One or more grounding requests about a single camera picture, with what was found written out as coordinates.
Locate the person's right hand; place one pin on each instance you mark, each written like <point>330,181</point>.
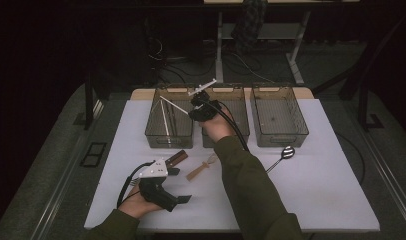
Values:
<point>219,128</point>

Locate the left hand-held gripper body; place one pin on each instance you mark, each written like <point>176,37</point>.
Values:
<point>156,190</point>

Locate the dark metal stand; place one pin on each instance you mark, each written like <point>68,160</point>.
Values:
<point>88,106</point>
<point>364,83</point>

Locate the black slotted spoon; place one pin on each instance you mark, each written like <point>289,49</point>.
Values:
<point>287,152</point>

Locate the black metal chopstick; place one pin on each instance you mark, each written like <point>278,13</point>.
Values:
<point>175,120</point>
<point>171,120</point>

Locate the smoked clear plastic bin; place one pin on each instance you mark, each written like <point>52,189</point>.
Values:
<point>239,110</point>
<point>279,116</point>
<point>169,140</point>

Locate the small wooden utensil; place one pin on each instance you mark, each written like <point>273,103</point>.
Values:
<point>197,171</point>

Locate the person's left hand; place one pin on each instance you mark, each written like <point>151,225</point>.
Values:
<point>137,206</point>

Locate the white chopstick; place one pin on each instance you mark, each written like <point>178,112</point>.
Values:
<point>174,105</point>
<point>164,120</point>

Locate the dark patterned cloth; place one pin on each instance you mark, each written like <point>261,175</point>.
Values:
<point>249,23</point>

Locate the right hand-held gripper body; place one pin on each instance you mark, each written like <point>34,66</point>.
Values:
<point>204,111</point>

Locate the white table cover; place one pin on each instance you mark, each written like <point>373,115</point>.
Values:
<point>324,183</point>

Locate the desk with metal legs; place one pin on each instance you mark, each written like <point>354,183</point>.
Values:
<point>219,50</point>

